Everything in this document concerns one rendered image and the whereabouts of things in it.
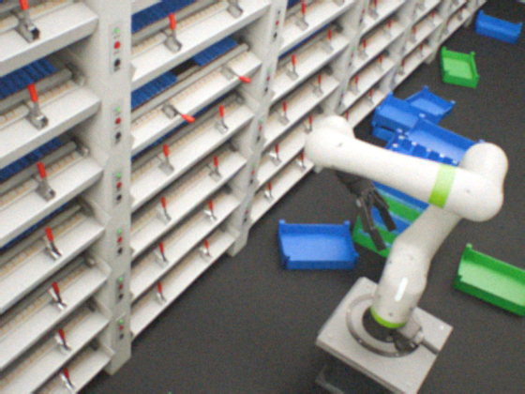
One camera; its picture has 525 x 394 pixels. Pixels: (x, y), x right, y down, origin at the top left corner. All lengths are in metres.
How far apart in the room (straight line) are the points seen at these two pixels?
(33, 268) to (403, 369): 1.12
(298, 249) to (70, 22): 1.64
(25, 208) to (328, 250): 1.54
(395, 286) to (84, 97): 1.04
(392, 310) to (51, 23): 1.27
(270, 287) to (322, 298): 0.20
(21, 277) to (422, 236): 1.15
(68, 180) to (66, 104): 0.20
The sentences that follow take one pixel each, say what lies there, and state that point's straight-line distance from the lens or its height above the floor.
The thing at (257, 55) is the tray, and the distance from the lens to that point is 2.09.
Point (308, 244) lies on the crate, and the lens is 2.77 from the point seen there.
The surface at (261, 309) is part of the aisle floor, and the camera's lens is 2.51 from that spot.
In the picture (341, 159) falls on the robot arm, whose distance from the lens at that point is 1.76.
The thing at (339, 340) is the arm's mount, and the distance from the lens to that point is 2.09.
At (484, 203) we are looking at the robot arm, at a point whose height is 0.92.
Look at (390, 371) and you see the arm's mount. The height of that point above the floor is 0.31.
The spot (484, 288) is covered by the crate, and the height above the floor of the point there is 0.00.
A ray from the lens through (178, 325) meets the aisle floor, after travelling 2.43.
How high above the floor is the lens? 1.95
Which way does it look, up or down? 42 degrees down
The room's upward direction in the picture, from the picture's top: 10 degrees clockwise
